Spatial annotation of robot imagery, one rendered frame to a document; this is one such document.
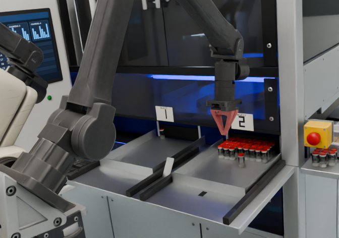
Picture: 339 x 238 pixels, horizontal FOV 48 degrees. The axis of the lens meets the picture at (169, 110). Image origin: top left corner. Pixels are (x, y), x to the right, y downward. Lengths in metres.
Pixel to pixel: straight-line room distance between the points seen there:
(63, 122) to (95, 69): 0.11
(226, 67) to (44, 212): 0.62
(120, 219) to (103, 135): 1.35
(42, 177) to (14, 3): 1.12
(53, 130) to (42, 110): 1.05
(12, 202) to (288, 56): 0.90
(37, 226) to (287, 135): 0.88
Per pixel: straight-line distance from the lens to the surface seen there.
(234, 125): 1.38
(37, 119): 1.71
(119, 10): 0.70
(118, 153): 1.54
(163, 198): 1.18
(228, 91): 1.06
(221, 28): 0.99
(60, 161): 0.65
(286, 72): 1.25
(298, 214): 1.42
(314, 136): 1.24
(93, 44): 0.68
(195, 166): 1.37
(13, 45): 1.06
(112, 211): 2.01
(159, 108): 1.54
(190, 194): 1.19
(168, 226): 1.79
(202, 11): 0.91
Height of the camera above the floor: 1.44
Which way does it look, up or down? 15 degrees down
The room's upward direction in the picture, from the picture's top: 6 degrees counter-clockwise
